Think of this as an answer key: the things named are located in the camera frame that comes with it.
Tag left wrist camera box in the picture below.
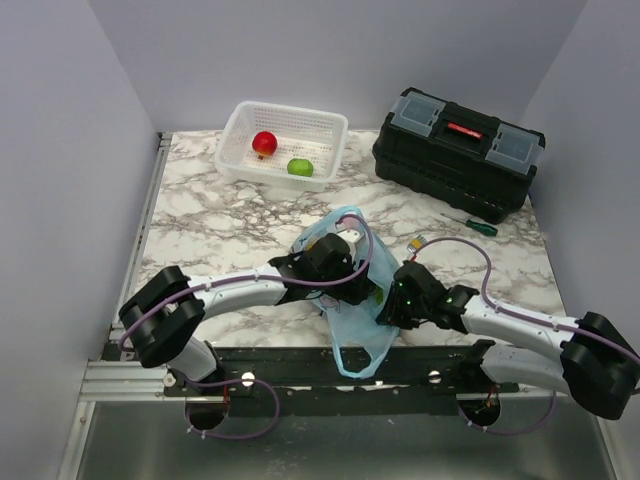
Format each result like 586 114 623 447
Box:
336 225 366 259

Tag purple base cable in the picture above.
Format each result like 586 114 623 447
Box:
462 384 557 435
185 377 283 442

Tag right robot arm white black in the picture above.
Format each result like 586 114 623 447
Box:
376 261 639 420

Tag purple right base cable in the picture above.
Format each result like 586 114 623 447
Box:
462 384 557 435

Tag green handled screwdriver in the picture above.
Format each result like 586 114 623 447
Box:
441 213 498 237

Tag white plastic basket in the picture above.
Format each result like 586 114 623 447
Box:
214 101 348 192

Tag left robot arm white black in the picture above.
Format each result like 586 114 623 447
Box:
119 232 374 395

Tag black plastic toolbox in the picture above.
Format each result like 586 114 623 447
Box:
372 87 546 225

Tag aluminium frame profile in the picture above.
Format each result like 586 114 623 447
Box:
79 361 166 402

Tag light blue plastic bag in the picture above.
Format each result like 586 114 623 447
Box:
290 206 399 379

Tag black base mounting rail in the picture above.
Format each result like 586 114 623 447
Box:
164 340 518 417

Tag red fake apple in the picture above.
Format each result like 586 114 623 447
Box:
251 131 278 159

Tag hex key set yellow holder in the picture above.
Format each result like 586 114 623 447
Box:
407 235 428 254

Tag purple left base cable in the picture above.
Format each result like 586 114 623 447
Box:
185 377 283 442

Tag green fake fruit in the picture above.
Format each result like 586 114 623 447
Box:
287 158 314 177

